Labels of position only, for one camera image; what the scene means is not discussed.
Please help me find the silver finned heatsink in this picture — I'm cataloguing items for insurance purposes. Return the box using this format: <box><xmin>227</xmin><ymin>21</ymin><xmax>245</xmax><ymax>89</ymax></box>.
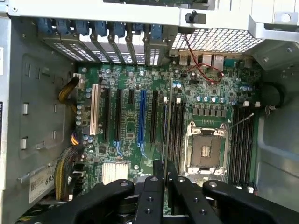
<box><xmin>101</xmin><ymin>162</ymin><xmax>129</xmax><ymax>186</ymax></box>

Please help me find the silver CPU socket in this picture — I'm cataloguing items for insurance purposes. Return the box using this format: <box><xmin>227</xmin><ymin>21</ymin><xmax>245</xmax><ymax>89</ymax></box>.
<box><xmin>184</xmin><ymin>120</ymin><xmax>231</xmax><ymax>177</ymax></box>

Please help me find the long black expansion slot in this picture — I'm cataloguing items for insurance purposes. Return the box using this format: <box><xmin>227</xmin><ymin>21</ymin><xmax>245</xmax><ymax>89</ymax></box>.
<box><xmin>115</xmin><ymin>88</ymin><xmax>123</xmax><ymax>142</ymax></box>
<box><xmin>103</xmin><ymin>86</ymin><xmax>111</xmax><ymax>141</ymax></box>
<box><xmin>150</xmin><ymin>90</ymin><xmax>159</xmax><ymax>144</ymax></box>

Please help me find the blue expansion slot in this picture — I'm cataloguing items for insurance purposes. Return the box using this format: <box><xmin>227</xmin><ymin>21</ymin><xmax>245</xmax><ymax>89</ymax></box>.
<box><xmin>137</xmin><ymin>89</ymin><xmax>147</xmax><ymax>145</ymax></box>

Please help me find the green motherboard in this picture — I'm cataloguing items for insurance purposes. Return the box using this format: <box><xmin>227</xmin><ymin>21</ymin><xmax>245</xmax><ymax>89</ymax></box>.
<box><xmin>74</xmin><ymin>58</ymin><xmax>263</xmax><ymax>196</ymax></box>

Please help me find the thin metal locking lever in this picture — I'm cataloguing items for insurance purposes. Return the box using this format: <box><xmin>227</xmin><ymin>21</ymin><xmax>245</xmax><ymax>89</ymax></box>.
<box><xmin>226</xmin><ymin>113</ymin><xmax>255</xmax><ymax>131</ymax></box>

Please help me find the white expansion slot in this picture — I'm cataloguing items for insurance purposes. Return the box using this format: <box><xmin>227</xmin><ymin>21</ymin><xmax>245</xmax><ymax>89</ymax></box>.
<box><xmin>89</xmin><ymin>83</ymin><xmax>100</xmax><ymax>136</ymax></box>

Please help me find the white barcode label sticker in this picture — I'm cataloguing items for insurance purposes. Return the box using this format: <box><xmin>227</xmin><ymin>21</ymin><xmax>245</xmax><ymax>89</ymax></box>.
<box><xmin>28</xmin><ymin>171</ymin><xmax>56</xmax><ymax>204</ymax></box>

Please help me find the black round plastic part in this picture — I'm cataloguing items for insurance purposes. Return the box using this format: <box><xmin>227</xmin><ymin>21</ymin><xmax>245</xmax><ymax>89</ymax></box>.
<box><xmin>260</xmin><ymin>82</ymin><xmax>285</xmax><ymax>110</ymax></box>

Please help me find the white power connector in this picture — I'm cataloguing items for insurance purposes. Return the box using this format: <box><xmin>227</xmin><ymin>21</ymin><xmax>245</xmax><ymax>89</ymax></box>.
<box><xmin>73</xmin><ymin>73</ymin><xmax>85</xmax><ymax>90</ymax></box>

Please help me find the perforated metal slot cover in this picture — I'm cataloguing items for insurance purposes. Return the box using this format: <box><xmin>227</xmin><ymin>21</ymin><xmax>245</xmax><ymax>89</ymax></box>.
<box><xmin>69</xmin><ymin>39</ymin><xmax>97</xmax><ymax>63</ymax></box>
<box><xmin>144</xmin><ymin>37</ymin><xmax>162</xmax><ymax>67</ymax></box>
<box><xmin>41</xmin><ymin>35</ymin><xmax>78</xmax><ymax>62</ymax></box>

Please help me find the plain metal slot cover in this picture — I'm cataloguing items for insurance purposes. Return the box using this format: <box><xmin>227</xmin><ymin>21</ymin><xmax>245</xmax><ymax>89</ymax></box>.
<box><xmin>125</xmin><ymin>36</ymin><xmax>139</xmax><ymax>65</ymax></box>

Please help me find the grey metal PC case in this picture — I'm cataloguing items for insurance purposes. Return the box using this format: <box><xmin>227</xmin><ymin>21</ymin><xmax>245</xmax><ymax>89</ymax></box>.
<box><xmin>0</xmin><ymin>0</ymin><xmax>299</xmax><ymax>224</ymax></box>

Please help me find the perforated metal vent grille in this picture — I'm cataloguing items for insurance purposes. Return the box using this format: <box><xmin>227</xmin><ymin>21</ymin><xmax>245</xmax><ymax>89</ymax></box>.
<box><xmin>171</xmin><ymin>28</ymin><xmax>265</xmax><ymax>56</ymax></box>

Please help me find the black plastic case clip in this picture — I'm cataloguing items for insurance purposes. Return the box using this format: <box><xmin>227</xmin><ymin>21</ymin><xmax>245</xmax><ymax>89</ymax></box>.
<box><xmin>184</xmin><ymin>10</ymin><xmax>199</xmax><ymax>24</ymax></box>

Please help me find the thick yellow black cable bundle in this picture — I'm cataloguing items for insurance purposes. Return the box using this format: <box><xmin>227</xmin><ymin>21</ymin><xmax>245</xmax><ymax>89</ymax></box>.
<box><xmin>54</xmin><ymin>147</ymin><xmax>79</xmax><ymax>202</ymax></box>

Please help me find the small multicolour wire bundle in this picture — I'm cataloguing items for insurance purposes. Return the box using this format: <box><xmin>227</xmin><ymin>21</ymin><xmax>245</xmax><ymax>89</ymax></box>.
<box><xmin>71</xmin><ymin>131</ymin><xmax>83</xmax><ymax>147</ymax></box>

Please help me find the red and black twisted wire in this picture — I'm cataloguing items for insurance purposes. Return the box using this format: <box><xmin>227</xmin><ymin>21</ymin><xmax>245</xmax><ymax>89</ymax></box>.
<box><xmin>184</xmin><ymin>34</ymin><xmax>225</xmax><ymax>85</ymax></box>

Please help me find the yellow and black wire bundle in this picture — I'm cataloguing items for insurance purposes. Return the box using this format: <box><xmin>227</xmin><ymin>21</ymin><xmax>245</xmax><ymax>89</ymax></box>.
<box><xmin>57</xmin><ymin>77</ymin><xmax>80</xmax><ymax>111</ymax></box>

